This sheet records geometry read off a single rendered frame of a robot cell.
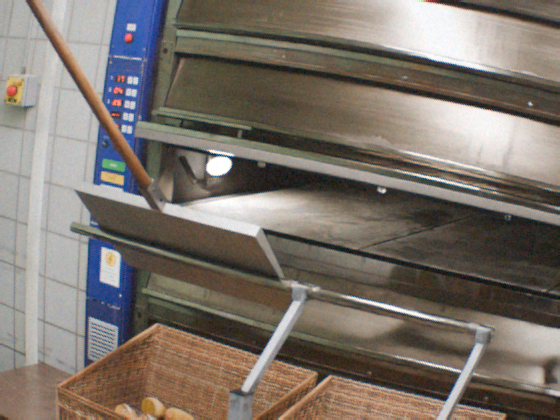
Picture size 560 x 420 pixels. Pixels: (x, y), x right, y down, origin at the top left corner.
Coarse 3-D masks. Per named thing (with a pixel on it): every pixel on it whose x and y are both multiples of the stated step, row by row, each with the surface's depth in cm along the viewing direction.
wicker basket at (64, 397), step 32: (128, 352) 348; (160, 352) 356; (224, 352) 345; (64, 384) 324; (96, 384) 338; (128, 384) 351; (160, 384) 355; (192, 384) 349; (224, 384) 344; (288, 384) 334; (64, 416) 323; (96, 416) 315; (224, 416) 343; (256, 416) 310
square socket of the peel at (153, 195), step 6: (138, 186) 290; (150, 186) 289; (156, 186) 291; (144, 192) 290; (150, 192) 290; (156, 192) 292; (162, 192) 294; (144, 198) 293; (150, 198) 292; (156, 198) 292; (162, 198) 295; (150, 204) 295; (156, 204) 293; (162, 204) 295
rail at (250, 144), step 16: (144, 128) 339; (160, 128) 336; (176, 128) 334; (240, 144) 323; (256, 144) 321; (272, 144) 319; (320, 160) 312; (336, 160) 310; (352, 160) 308; (400, 176) 301; (416, 176) 299; (464, 192) 292; (480, 192) 290; (496, 192) 288; (544, 208) 281
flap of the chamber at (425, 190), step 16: (176, 144) 356; (192, 144) 331; (208, 144) 328; (224, 144) 326; (272, 160) 318; (288, 160) 316; (304, 160) 314; (336, 176) 320; (352, 176) 307; (368, 176) 305; (384, 176) 303; (416, 192) 298; (432, 192) 296; (448, 192) 294; (496, 208) 287; (512, 208) 285; (528, 208) 283
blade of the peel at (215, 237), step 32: (96, 192) 306; (128, 224) 312; (160, 224) 302; (192, 224) 293; (224, 224) 288; (128, 256) 331; (224, 256) 301; (256, 256) 292; (224, 288) 318; (256, 288) 309
